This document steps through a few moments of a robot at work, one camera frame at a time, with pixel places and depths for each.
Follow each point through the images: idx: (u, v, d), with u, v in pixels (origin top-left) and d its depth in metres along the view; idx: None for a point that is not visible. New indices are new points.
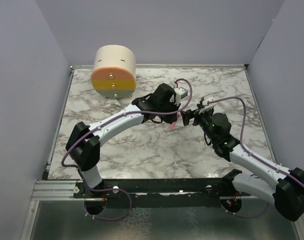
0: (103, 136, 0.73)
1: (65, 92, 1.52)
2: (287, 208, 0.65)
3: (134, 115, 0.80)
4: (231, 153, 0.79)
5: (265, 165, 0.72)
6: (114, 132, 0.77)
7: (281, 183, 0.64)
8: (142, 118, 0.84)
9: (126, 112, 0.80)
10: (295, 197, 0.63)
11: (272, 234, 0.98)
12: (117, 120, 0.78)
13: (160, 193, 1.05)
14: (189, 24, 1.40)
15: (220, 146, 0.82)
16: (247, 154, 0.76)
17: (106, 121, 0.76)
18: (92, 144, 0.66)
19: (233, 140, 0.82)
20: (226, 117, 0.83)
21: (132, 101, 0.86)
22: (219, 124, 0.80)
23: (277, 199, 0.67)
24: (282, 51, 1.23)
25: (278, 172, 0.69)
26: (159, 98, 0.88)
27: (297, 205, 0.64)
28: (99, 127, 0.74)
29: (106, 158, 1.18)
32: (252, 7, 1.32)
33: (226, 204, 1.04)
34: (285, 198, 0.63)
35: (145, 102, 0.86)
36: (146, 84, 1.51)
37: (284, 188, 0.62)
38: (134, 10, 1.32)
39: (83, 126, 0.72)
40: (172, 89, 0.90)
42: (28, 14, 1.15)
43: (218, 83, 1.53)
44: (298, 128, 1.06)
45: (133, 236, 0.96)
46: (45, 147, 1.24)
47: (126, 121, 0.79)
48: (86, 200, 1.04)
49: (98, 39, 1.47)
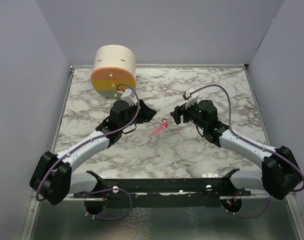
0: (74, 162, 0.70)
1: (65, 92, 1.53)
2: (275, 186, 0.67)
3: (100, 139, 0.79)
4: (220, 138, 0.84)
5: (252, 145, 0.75)
6: (82, 157, 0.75)
7: (267, 160, 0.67)
8: (108, 141, 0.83)
9: (92, 137, 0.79)
10: (281, 174, 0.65)
11: (273, 235, 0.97)
12: (84, 146, 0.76)
13: (160, 193, 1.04)
14: (189, 24, 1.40)
15: (211, 133, 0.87)
16: (236, 137, 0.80)
17: (76, 146, 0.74)
18: (63, 172, 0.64)
19: (223, 125, 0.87)
20: (212, 102, 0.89)
21: (96, 128, 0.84)
22: (205, 108, 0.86)
23: (265, 178, 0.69)
24: (282, 51, 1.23)
25: (265, 150, 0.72)
26: (117, 119, 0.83)
27: (284, 182, 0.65)
28: (69, 153, 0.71)
29: (106, 158, 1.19)
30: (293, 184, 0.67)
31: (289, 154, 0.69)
32: (252, 7, 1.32)
33: (226, 204, 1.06)
34: (271, 175, 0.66)
35: (108, 127, 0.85)
36: (146, 84, 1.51)
37: (270, 164, 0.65)
38: (134, 10, 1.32)
39: (50, 156, 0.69)
40: (125, 106, 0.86)
42: (27, 14, 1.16)
43: (218, 83, 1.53)
44: (299, 127, 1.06)
45: (133, 236, 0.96)
46: (45, 147, 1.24)
47: (94, 146, 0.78)
48: (86, 200, 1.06)
49: (98, 39, 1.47)
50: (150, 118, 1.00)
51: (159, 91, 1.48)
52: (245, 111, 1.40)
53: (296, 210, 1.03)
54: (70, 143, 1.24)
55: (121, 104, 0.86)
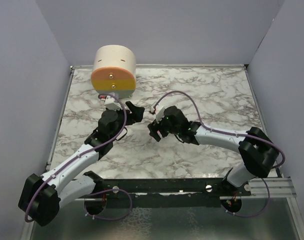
0: (60, 184, 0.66)
1: (65, 92, 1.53)
2: (257, 168, 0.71)
3: (88, 154, 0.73)
4: (196, 136, 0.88)
5: (225, 134, 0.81)
6: (70, 176, 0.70)
7: (243, 144, 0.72)
8: (97, 155, 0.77)
9: (80, 153, 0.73)
10: (259, 155, 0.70)
11: (273, 235, 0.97)
12: (70, 164, 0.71)
13: (160, 193, 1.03)
14: (189, 24, 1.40)
15: (186, 134, 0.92)
16: (209, 131, 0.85)
17: (62, 167, 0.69)
18: (48, 195, 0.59)
19: (194, 123, 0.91)
20: (175, 107, 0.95)
21: (84, 141, 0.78)
22: (170, 114, 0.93)
23: (247, 163, 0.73)
24: (282, 51, 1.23)
25: (238, 135, 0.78)
26: (106, 130, 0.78)
27: (263, 161, 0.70)
28: (54, 175, 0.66)
29: (106, 158, 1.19)
30: (273, 161, 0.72)
31: (260, 133, 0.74)
32: (252, 7, 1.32)
33: (226, 204, 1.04)
34: (249, 157, 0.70)
35: (98, 139, 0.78)
36: (146, 84, 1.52)
37: (246, 148, 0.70)
38: (134, 10, 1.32)
39: (35, 178, 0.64)
40: (113, 116, 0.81)
42: (28, 14, 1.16)
43: (218, 83, 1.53)
44: (299, 127, 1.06)
45: (133, 236, 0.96)
46: (45, 147, 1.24)
47: (82, 163, 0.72)
48: (85, 200, 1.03)
49: (98, 39, 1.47)
50: (137, 114, 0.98)
51: (159, 91, 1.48)
52: (245, 111, 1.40)
53: (296, 210, 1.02)
54: (70, 143, 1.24)
55: (110, 115, 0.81)
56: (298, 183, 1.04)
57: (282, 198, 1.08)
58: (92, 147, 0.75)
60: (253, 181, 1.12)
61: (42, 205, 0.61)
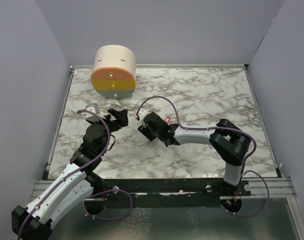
0: (45, 214, 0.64)
1: (65, 92, 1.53)
2: (232, 158, 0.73)
3: (73, 176, 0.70)
4: (176, 137, 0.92)
5: (198, 130, 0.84)
6: (57, 202, 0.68)
7: (213, 136, 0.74)
8: (84, 174, 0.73)
9: (64, 176, 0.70)
10: (229, 144, 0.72)
11: (272, 235, 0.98)
12: (54, 191, 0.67)
13: (160, 193, 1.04)
14: (188, 25, 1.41)
15: (167, 137, 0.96)
16: (185, 130, 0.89)
17: (46, 194, 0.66)
18: (35, 227, 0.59)
19: (173, 125, 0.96)
20: (153, 112, 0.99)
21: (71, 159, 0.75)
22: (148, 120, 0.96)
23: (222, 155, 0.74)
24: (282, 50, 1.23)
25: (208, 130, 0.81)
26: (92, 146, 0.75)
27: (235, 149, 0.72)
28: (37, 206, 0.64)
29: (106, 158, 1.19)
30: (244, 148, 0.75)
31: (229, 123, 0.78)
32: (251, 7, 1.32)
33: (226, 204, 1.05)
34: (222, 148, 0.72)
35: (85, 155, 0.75)
36: (146, 84, 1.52)
37: (216, 139, 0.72)
38: (134, 10, 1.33)
39: (20, 210, 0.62)
40: (99, 132, 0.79)
42: (28, 15, 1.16)
43: (218, 83, 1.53)
44: (299, 127, 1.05)
45: (134, 236, 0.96)
46: (45, 146, 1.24)
47: (67, 187, 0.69)
48: (85, 200, 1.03)
49: (98, 38, 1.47)
50: (122, 118, 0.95)
51: (159, 91, 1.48)
52: (245, 111, 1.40)
53: (296, 210, 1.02)
54: (70, 143, 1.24)
55: (94, 131, 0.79)
56: (298, 183, 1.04)
57: (282, 198, 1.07)
58: (78, 168, 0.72)
60: (253, 181, 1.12)
61: (31, 234, 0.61)
